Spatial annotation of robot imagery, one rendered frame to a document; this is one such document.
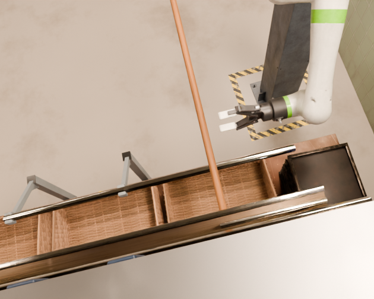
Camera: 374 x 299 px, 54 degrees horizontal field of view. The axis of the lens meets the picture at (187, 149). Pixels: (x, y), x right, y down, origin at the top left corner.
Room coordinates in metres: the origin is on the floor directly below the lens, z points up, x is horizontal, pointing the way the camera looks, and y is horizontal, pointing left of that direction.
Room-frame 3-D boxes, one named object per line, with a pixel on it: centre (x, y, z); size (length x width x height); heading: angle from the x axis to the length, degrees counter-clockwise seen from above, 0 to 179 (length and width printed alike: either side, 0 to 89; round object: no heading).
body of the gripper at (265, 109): (0.55, -0.33, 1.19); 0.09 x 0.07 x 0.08; 84
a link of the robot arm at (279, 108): (0.54, -0.40, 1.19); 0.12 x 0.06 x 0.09; 174
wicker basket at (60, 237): (0.35, 0.52, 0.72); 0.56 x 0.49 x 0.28; 85
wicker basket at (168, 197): (0.30, -0.07, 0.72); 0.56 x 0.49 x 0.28; 84
